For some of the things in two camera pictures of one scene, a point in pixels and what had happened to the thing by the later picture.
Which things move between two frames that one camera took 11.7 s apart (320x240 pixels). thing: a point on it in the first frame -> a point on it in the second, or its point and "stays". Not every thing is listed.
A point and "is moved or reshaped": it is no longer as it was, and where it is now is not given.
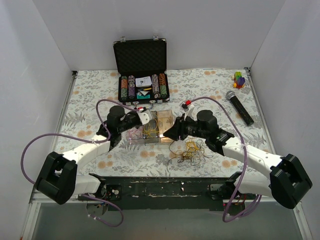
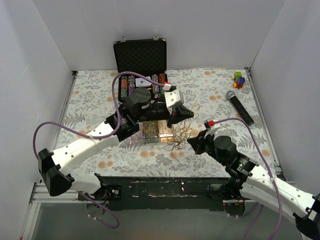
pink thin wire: x=134 y=133 stays
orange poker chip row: x=124 y=88 stays
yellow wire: x=191 y=147 is moved or reshaped
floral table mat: x=227 y=95 stays
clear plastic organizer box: x=153 y=131 stays
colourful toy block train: x=239 y=80 stays
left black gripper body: x=135 y=120 -> x=172 y=116
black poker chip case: x=141 y=65 stays
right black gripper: x=180 y=129 -> x=203 y=142
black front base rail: x=164 y=193 stays
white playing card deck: x=145 y=81 stays
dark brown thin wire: x=185 y=156 is moved or reshaped
